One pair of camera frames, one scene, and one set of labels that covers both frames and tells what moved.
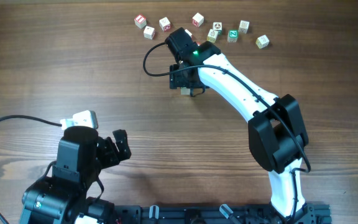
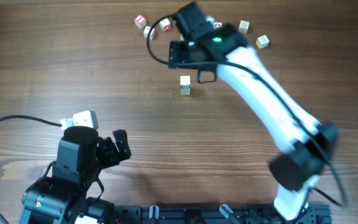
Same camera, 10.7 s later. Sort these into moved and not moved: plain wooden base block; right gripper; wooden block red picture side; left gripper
Moved: right gripper
Not moved: plain wooden base block; wooden block red picture side; left gripper
